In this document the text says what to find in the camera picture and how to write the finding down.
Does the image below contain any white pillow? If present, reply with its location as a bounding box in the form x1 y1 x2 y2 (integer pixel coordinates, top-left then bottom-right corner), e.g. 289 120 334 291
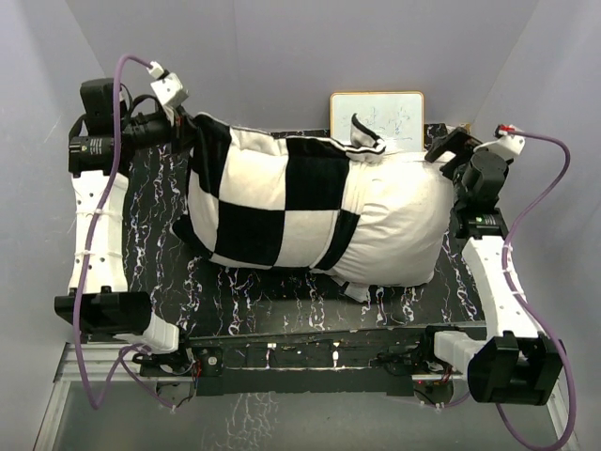
325 152 454 303

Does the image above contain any black white checkered pillowcase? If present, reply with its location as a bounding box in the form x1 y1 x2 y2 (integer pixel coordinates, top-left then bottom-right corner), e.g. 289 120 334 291
171 114 386 272

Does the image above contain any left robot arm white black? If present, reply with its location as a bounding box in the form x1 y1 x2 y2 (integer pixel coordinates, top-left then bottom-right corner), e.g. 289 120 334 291
54 73 194 375

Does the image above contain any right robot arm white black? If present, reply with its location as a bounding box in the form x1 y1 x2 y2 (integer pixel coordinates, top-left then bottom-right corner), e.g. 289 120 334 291
418 127 562 406

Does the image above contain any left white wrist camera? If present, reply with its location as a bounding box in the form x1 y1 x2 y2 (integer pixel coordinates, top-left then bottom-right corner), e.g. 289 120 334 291
147 61 189 110

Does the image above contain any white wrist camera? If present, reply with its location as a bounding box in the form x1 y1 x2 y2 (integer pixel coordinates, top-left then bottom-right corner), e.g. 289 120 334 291
473 124 526 163
147 61 189 110

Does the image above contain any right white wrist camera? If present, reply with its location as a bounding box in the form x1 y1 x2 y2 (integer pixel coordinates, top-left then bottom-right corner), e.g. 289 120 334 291
473 124 526 163

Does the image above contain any small whiteboard with wooden frame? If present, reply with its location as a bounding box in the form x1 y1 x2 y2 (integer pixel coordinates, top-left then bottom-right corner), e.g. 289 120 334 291
330 91 424 152

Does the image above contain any aluminium frame rail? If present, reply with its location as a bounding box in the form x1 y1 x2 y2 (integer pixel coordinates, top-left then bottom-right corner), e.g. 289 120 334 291
35 126 581 451

